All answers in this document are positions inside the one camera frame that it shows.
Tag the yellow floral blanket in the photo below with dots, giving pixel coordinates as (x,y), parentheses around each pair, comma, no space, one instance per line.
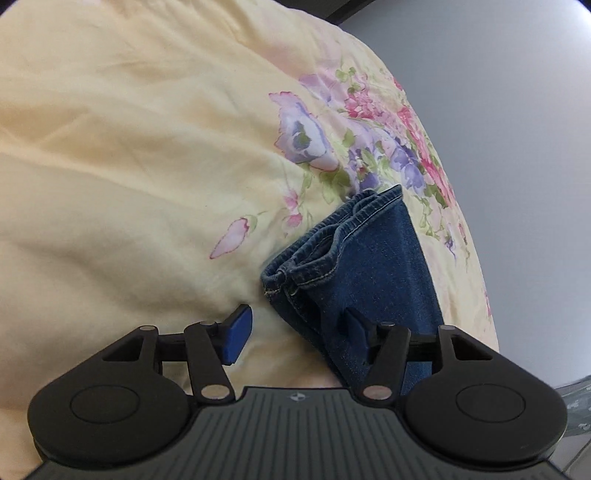
(138,161)

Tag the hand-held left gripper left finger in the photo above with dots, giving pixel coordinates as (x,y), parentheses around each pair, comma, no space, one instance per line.
(238,333)

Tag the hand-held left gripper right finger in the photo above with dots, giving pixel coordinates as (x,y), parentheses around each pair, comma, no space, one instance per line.
(358,333)

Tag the dark furniture edge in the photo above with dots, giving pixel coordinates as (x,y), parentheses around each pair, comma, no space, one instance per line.
(344,8)

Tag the grey patterned cloth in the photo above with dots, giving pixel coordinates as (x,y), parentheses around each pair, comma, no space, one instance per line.
(575,406)

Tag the blue denim pants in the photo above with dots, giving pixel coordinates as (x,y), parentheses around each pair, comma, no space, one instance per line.
(369,258)

